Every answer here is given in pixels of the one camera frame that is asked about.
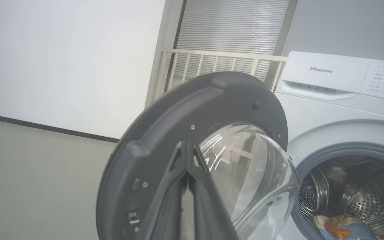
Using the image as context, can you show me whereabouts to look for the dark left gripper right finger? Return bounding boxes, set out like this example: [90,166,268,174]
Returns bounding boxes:
[187,143,240,240]

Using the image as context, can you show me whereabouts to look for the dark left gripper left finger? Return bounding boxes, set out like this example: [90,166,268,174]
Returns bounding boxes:
[135,142,188,240]

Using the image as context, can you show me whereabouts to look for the round black washing machine door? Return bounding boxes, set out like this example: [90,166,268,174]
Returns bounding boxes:
[96,71,301,240]

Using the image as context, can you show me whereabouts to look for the cream garment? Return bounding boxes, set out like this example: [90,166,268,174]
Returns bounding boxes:
[313,215,330,234]

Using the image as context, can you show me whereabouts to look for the orange and blue garment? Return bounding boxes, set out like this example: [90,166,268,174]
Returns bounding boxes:
[324,217,353,239]

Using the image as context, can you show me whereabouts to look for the white front-load washing machine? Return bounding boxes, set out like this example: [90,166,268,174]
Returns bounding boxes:
[274,51,384,240]

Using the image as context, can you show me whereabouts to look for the grey door gasket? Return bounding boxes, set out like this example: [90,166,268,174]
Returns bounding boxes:
[291,143,384,240]

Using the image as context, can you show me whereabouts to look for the steel washing machine drum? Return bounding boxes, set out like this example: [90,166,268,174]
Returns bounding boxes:
[299,155,384,240]

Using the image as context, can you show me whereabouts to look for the cream wooden railing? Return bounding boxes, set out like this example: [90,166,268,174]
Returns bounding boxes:
[152,48,288,107]

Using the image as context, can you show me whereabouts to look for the white detergent drawer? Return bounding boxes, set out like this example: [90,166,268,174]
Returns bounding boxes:
[280,51,369,101]

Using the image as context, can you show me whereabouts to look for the grey window blinds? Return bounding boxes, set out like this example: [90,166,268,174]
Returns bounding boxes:
[175,0,290,84]
[282,0,384,64]

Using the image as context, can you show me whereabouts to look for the white control panel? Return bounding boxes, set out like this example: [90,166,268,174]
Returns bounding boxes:
[360,60,384,104]

